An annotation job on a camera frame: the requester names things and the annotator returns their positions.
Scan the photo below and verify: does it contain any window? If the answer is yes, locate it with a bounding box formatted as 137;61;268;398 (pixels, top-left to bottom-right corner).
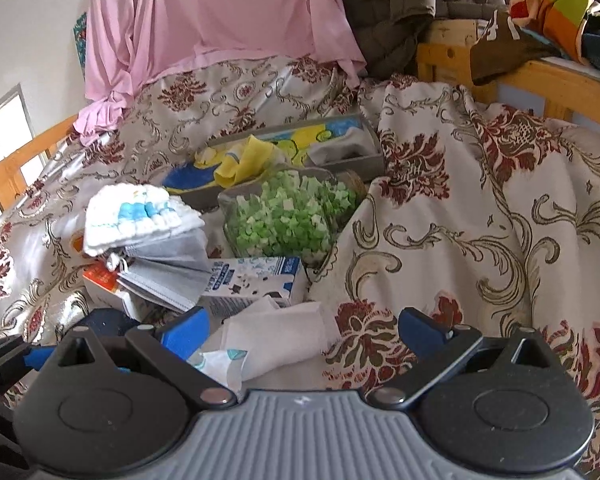
0;85;48;221

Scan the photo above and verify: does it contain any grey tray with painted bottom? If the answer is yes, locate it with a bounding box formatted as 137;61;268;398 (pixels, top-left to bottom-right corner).
162;112;386;211

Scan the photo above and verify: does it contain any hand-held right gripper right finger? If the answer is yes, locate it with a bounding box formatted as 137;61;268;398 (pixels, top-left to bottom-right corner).
367;306;566;409

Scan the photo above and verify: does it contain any colourful patchwork cloth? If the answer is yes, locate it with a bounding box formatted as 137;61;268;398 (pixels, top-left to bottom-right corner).
510;0;600;66

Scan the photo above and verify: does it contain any yellow cloth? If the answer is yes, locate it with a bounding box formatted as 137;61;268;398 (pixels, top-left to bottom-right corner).
195;135;286;188

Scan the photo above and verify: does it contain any jar of green paper stars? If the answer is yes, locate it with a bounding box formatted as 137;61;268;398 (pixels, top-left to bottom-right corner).
217;167;368;268

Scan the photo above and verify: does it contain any white and blue carton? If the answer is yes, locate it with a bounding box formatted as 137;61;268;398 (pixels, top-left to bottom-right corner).
202;256;308;311

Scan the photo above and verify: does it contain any brown cloth with white print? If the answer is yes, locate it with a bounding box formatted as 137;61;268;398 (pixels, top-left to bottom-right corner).
470;10;566;86

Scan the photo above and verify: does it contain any olive quilted jacket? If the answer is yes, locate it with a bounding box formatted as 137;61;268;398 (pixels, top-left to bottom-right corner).
339;0;518;81

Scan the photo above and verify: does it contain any orange and white box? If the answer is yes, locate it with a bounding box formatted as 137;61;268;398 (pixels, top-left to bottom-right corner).
82;260;141;321

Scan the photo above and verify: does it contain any floral bedspread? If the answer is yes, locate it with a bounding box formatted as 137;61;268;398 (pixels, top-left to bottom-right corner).
0;55;600;480

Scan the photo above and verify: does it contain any stack of grey face masks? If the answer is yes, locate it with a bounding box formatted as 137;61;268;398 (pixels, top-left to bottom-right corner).
105;230;213;313

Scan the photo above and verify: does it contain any white tissue packet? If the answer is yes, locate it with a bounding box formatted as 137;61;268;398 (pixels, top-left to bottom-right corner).
187;295;341;393

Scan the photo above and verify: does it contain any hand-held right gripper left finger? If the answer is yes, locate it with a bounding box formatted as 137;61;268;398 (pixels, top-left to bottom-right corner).
40;306;238;407

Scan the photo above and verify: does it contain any teal wall poster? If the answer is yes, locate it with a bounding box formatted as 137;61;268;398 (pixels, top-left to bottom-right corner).
72;12;88;66

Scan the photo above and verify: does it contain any pink cloth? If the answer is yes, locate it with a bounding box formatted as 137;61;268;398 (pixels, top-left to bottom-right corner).
75;0;381;147

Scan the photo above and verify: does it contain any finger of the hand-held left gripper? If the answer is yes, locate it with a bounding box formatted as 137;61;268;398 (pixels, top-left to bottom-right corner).
0;335;57;411
75;308;156;341

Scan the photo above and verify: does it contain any white and blue crocheted piece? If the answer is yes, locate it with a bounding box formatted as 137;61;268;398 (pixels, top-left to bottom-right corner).
82;184;203;256

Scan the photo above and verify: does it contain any wooden bed frame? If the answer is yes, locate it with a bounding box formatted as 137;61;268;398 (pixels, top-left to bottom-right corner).
0;17;600;206

